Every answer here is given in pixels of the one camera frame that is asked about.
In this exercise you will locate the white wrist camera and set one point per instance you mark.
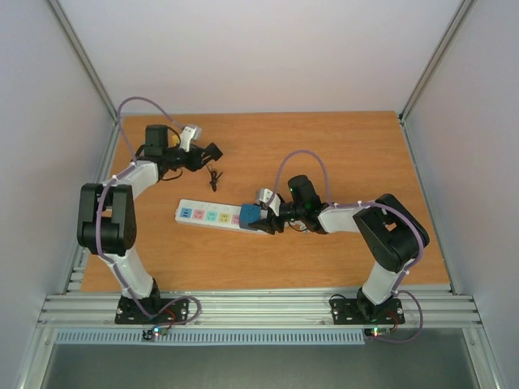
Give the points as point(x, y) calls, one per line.
point(271, 199)
point(189, 134)

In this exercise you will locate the small circuit board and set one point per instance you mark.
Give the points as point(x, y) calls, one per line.
point(377, 332)
point(155, 333)

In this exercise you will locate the black power adapter plug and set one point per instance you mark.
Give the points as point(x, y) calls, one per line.
point(216, 155)

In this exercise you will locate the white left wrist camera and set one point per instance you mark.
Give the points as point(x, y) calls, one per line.
point(189, 134)

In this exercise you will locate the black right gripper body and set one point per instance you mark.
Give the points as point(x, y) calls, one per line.
point(276, 224)

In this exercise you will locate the right small circuit board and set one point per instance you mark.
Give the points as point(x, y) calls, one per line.
point(377, 332)

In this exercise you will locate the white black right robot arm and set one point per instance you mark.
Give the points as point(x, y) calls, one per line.
point(394, 237)

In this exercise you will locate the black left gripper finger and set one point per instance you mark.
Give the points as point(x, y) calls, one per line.
point(207, 155)
point(212, 147)

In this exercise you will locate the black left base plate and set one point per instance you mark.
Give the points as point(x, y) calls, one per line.
point(158, 311)

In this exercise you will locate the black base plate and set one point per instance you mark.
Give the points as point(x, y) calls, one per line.
point(350, 311)
point(158, 311)

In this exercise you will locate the left small circuit board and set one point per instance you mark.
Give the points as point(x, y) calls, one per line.
point(155, 333)

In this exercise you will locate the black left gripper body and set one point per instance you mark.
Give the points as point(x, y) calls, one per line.
point(193, 164)

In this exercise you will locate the left aluminium corner post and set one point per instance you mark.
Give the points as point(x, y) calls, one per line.
point(80, 52)

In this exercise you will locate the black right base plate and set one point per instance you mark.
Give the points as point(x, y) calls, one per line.
point(350, 311)

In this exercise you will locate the grey slotted cable duct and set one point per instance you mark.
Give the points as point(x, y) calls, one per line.
point(211, 337)

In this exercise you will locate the dark blue cube adapter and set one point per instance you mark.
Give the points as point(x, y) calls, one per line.
point(249, 213)

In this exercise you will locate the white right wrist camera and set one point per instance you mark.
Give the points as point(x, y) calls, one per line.
point(271, 199)

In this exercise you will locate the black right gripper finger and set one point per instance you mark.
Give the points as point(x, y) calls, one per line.
point(262, 208)
point(269, 226)

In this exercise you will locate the right aluminium corner post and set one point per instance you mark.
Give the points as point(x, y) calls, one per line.
point(447, 38)

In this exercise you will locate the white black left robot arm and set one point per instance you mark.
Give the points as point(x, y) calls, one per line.
point(107, 224)

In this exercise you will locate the aluminium front rail frame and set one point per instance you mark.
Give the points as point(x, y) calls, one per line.
point(433, 307)

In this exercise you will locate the yellow cube socket adapter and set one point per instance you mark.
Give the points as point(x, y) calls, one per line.
point(174, 141)

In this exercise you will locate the white power strip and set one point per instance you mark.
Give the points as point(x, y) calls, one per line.
point(212, 215)

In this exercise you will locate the aluminium corner post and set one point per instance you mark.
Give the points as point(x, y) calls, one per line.
point(447, 38)
point(80, 52)

